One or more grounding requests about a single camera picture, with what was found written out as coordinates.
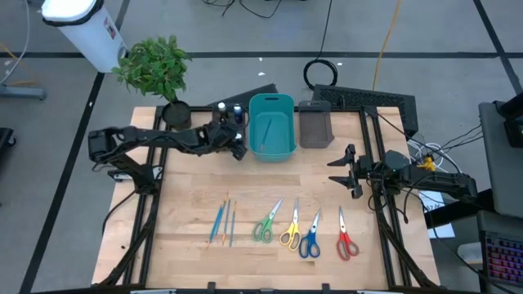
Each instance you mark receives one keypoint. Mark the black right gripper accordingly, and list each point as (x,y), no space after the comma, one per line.
(363,169)

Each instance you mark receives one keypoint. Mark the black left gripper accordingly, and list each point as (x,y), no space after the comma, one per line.
(214,139)

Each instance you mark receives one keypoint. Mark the blue paint bottle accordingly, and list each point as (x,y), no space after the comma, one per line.
(238,108)

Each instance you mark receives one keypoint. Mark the brown paint bottle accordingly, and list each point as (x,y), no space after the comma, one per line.
(221,106)

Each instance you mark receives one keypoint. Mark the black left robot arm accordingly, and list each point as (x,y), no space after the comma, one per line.
(135,136)

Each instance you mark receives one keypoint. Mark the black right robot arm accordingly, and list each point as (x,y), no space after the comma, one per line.
(441,181)

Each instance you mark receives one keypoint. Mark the translucent grey plastic bin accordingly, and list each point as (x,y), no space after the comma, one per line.
(229,118)
(315,126)

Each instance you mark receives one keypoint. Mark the teal plastic bin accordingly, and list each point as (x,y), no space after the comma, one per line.
(282,134)

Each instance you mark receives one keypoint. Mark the black flat board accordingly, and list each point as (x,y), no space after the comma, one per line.
(257,90)

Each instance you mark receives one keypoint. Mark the black perforated panel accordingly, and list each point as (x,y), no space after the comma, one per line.
(367,98)

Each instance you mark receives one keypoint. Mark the yellow plug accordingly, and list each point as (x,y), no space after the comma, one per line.
(427,164)

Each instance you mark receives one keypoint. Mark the green plant in black pot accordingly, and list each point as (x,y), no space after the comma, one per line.
(153,67)

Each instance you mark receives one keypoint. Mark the white paper sheet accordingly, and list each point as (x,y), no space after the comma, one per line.
(443,230)

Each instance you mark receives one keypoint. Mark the black table clamp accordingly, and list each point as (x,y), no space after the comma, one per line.
(325,288)
(211,286)

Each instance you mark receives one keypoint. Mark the grey desk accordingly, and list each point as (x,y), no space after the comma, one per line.
(502,183)

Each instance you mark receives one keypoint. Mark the black desk device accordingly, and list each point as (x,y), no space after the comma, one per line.
(515,130)

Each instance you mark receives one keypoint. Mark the white trash bin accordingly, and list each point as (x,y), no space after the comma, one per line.
(86,36)

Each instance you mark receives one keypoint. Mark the backlit keyboard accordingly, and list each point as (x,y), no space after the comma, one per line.
(506,257)

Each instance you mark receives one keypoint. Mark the grey stand base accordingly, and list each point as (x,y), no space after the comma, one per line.
(24,92)

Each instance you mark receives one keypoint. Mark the black caster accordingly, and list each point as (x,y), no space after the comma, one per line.
(6,136)

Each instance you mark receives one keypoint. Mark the black aluminium rig frame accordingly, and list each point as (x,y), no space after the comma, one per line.
(364,126)

